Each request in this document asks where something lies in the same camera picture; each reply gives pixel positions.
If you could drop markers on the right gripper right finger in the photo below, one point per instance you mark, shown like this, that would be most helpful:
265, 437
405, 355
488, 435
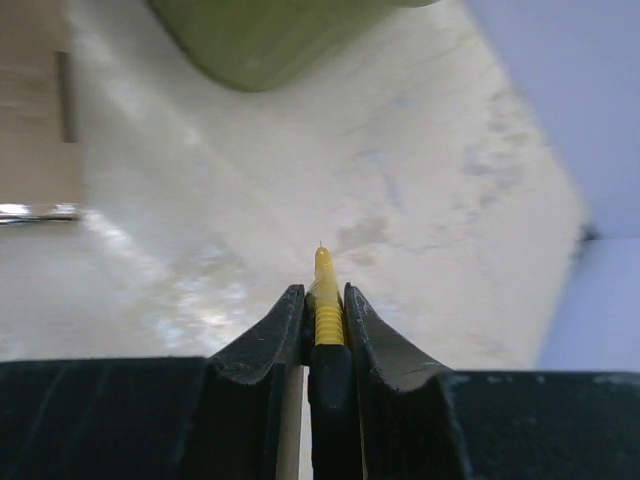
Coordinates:
423, 420

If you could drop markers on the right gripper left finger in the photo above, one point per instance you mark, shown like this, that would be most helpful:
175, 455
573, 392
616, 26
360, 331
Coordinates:
233, 415

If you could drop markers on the yellow utility knife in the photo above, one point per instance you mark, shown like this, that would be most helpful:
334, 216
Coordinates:
335, 431

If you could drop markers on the brown cardboard express box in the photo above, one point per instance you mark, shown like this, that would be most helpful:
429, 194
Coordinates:
40, 157

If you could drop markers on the olive green plastic bin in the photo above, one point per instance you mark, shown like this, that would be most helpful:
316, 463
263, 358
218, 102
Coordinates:
255, 46

